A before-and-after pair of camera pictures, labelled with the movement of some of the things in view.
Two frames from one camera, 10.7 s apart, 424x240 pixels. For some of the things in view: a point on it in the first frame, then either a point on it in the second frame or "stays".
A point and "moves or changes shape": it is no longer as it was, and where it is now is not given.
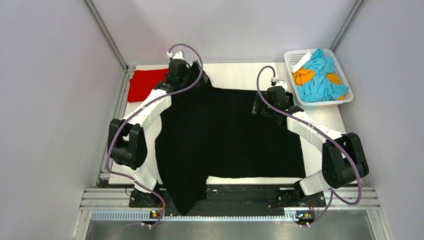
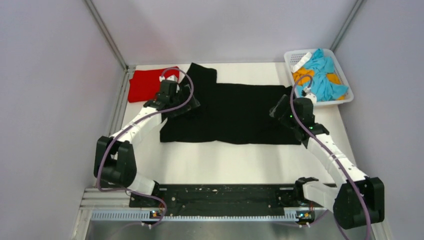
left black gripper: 195,66 → 192,104
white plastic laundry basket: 293,57 stays
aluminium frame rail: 104,172 stays
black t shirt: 208,131 moves or changes shape
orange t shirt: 304,75 stays
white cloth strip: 302,62 stays
